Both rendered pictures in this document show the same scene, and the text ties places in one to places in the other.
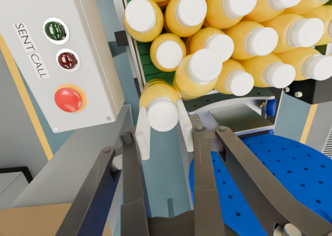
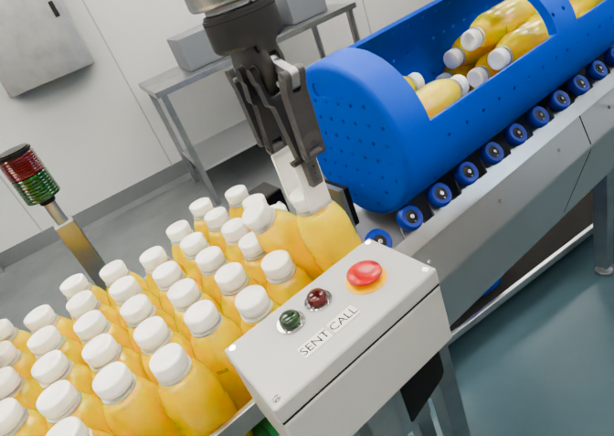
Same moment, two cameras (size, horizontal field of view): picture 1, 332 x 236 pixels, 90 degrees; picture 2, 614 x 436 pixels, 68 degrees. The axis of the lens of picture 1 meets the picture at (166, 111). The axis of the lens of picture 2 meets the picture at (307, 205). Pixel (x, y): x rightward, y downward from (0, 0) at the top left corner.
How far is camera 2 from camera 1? 47 cm
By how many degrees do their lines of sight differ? 54
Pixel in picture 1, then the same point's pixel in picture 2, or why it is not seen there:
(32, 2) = (271, 351)
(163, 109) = (296, 195)
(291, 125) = not seen: hidden behind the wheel
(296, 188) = (324, 115)
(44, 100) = (389, 296)
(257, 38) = (231, 229)
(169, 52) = (272, 260)
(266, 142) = (336, 175)
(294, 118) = not seen: hidden behind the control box
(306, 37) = (218, 212)
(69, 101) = (361, 269)
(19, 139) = not seen: outside the picture
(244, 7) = (213, 249)
